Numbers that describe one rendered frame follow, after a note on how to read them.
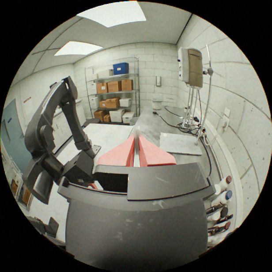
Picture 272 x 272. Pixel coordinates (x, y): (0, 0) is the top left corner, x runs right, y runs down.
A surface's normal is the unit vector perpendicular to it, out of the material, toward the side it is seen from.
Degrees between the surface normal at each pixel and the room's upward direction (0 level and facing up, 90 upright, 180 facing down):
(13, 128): 90
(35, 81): 90
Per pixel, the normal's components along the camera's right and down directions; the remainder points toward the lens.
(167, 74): -0.22, 0.58
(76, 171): 0.17, 0.47
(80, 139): 0.29, 0.60
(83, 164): 0.83, -0.54
